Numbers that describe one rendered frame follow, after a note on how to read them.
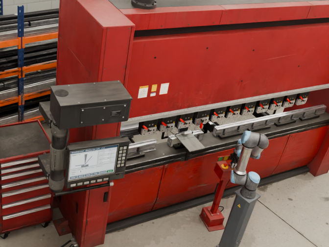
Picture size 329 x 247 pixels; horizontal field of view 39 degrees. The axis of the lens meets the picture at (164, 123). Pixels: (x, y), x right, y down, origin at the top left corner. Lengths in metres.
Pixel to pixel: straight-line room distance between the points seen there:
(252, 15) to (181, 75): 0.82
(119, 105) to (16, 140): 1.41
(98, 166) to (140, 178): 1.13
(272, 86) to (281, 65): 0.24
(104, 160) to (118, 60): 0.73
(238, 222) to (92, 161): 1.80
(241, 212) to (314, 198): 1.73
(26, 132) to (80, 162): 1.18
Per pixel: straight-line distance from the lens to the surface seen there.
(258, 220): 5.39
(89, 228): 4.43
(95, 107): 3.06
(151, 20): 3.63
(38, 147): 4.18
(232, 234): 4.69
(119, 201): 4.52
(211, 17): 3.95
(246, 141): 4.05
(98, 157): 3.30
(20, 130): 4.38
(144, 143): 4.36
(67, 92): 3.10
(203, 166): 4.85
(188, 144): 4.43
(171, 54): 3.90
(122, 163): 3.43
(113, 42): 3.32
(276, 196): 5.79
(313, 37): 5.01
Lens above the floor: 3.56
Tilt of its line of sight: 34 degrees down
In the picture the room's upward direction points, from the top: 12 degrees clockwise
